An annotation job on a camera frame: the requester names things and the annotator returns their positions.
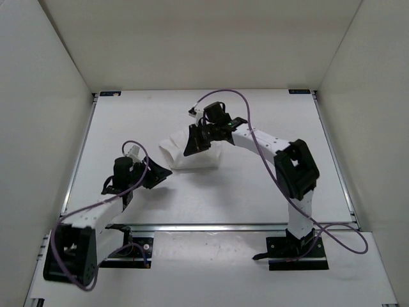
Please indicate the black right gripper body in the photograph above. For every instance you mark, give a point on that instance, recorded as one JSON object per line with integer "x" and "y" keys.
{"x": 210, "y": 132}

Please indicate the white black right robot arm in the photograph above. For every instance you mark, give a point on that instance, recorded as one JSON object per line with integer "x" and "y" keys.
{"x": 295, "y": 174}

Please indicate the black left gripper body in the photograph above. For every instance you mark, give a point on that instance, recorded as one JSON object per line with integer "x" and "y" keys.
{"x": 139, "y": 170}

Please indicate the white pleated skirt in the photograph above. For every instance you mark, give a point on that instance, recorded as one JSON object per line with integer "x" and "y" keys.
{"x": 173, "y": 148}

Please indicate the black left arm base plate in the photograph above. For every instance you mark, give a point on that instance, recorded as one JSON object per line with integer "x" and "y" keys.
{"x": 120, "y": 247}

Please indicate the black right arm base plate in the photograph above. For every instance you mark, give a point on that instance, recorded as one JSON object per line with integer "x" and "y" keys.
{"x": 283, "y": 256}

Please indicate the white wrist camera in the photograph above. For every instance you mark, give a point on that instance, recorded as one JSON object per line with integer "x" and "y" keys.
{"x": 196, "y": 113}
{"x": 133, "y": 153}

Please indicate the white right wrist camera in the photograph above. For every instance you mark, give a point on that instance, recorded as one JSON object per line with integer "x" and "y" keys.
{"x": 196, "y": 113}

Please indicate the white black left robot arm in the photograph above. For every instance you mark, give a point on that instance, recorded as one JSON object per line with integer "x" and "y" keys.
{"x": 84, "y": 238}

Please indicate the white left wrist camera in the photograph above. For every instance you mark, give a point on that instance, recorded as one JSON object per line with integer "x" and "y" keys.
{"x": 133, "y": 153}

